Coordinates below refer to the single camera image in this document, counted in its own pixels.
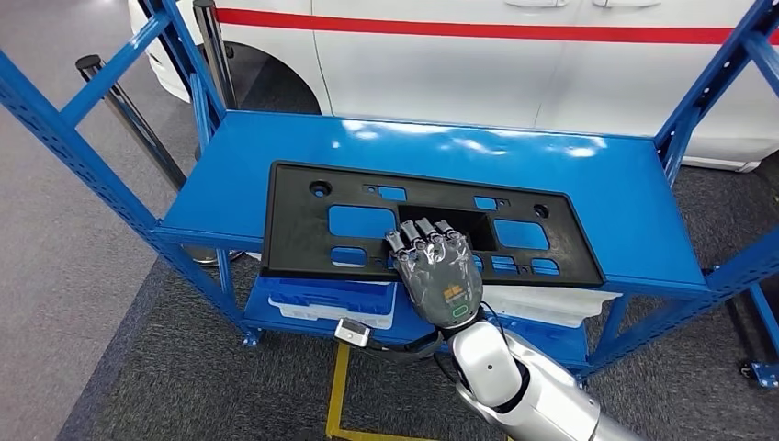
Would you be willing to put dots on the black plastic plate bracket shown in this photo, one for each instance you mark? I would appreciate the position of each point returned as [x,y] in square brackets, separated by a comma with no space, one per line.
[292,231]

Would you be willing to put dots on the black-capped stanchion post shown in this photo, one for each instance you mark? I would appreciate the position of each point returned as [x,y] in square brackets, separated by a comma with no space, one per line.
[133,122]
[216,55]

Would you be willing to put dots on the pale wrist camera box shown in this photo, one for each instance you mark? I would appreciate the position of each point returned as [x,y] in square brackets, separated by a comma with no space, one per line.
[352,333]

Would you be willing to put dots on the blue plastic crate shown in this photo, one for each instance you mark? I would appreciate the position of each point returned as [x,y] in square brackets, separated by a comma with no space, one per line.
[328,292]

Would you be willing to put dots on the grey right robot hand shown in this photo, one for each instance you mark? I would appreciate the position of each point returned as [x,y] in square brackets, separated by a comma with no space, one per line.
[441,280]

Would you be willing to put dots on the blue metal shelf rack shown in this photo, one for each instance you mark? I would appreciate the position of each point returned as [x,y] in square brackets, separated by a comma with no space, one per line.
[231,182]

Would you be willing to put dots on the white car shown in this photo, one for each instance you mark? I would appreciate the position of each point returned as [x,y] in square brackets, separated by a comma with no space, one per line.
[426,73]

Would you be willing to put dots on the red barrier belt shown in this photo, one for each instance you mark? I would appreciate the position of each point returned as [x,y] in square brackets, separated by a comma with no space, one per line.
[426,25]

